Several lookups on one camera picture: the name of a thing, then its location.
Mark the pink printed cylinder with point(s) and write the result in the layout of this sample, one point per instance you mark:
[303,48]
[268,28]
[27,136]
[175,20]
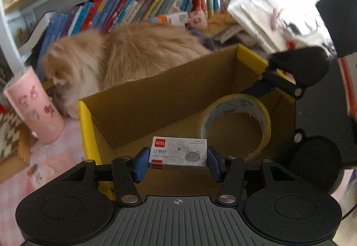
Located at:
[33,103]

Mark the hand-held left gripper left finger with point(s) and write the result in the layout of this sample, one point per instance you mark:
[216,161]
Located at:
[141,165]

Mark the row of books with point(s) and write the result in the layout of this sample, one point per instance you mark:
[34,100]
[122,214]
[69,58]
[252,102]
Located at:
[117,9]

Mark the purple cloth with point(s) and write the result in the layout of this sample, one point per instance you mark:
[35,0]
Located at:
[205,41]

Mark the white orange carton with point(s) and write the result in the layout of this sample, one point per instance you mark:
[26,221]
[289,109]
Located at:
[174,18]

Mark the wooden chessboard box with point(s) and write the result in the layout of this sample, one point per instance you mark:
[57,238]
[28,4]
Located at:
[9,134]

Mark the white staple box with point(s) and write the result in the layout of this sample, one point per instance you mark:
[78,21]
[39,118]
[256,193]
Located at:
[178,154]

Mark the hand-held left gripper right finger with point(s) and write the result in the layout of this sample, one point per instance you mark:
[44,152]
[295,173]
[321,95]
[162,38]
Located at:
[214,165]

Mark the clear tape roll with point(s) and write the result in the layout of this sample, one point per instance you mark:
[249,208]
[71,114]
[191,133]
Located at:
[223,106]

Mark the thick dark cover book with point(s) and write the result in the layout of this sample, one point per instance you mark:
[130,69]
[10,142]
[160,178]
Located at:
[36,31]

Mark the pink pig plush toy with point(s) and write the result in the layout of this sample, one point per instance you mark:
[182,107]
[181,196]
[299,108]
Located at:
[198,20]

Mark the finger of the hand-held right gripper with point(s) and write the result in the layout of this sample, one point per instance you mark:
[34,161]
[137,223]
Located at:
[279,81]
[299,136]

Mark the fluffy orange cat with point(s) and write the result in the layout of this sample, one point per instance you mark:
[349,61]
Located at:
[125,50]

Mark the yellow cardboard box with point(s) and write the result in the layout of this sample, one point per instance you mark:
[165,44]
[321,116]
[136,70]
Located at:
[139,112]

